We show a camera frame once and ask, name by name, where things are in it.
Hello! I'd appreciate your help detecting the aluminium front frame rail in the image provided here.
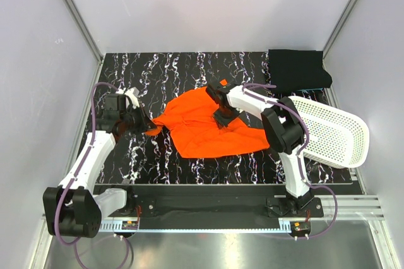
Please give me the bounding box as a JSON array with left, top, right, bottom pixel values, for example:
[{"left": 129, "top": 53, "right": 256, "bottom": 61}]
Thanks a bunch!
[{"left": 40, "top": 194, "right": 386, "bottom": 235}]

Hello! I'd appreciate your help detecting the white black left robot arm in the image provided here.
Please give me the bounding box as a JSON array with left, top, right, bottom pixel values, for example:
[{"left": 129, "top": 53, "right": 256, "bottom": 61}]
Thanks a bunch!
[{"left": 43, "top": 88, "right": 155, "bottom": 238}]

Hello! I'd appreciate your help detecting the left aluminium corner post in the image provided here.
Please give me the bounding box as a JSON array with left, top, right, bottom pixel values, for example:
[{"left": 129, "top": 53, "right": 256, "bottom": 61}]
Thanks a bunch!
[{"left": 63, "top": 0, "right": 104, "bottom": 63}]

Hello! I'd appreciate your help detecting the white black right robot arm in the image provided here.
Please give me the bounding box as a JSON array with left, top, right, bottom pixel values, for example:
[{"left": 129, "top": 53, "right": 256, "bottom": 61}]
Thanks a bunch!
[{"left": 206, "top": 82, "right": 314, "bottom": 217}]

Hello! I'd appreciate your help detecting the white perforated plastic basket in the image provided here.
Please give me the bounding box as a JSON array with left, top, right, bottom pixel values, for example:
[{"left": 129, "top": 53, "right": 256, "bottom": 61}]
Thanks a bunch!
[{"left": 290, "top": 96, "right": 370, "bottom": 169}]

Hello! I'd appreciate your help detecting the black marble pattern mat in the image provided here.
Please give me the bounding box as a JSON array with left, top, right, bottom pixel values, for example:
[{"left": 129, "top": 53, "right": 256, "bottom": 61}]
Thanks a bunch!
[{"left": 89, "top": 51, "right": 354, "bottom": 186}]

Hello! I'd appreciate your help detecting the orange t shirt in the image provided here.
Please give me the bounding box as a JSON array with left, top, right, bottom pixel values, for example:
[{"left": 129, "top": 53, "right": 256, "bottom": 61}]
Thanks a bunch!
[{"left": 146, "top": 87, "right": 270, "bottom": 158}]

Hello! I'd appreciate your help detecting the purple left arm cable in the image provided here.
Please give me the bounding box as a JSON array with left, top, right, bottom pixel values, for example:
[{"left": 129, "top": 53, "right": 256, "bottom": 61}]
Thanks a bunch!
[{"left": 55, "top": 81, "right": 132, "bottom": 269}]

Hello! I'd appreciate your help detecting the orange connector board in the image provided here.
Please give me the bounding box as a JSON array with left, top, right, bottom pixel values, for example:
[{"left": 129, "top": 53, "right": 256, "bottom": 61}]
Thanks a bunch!
[
  {"left": 122, "top": 220, "right": 139, "bottom": 230},
  {"left": 294, "top": 222, "right": 311, "bottom": 232}
]

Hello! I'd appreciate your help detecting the folded black t shirt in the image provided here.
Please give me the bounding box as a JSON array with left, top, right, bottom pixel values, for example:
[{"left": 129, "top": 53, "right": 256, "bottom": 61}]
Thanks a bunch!
[{"left": 268, "top": 49, "right": 333, "bottom": 93}]

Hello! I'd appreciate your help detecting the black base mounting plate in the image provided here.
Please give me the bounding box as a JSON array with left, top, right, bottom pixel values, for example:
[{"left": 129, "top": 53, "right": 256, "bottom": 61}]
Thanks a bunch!
[{"left": 94, "top": 183, "right": 323, "bottom": 230}]

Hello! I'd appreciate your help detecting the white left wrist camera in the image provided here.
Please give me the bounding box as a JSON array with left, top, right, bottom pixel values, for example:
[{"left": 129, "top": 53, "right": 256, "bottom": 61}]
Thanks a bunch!
[{"left": 117, "top": 87, "right": 140, "bottom": 109}]

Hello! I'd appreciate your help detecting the left orange connector board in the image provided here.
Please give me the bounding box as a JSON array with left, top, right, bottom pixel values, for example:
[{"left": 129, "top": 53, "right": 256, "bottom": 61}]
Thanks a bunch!
[{"left": 122, "top": 220, "right": 139, "bottom": 230}]

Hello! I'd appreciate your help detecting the right orange connector board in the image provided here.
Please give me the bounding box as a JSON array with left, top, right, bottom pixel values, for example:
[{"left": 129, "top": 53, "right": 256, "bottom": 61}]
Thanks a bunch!
[{"left": 294, "top": 222, "right": 311, "bottom": 232}]

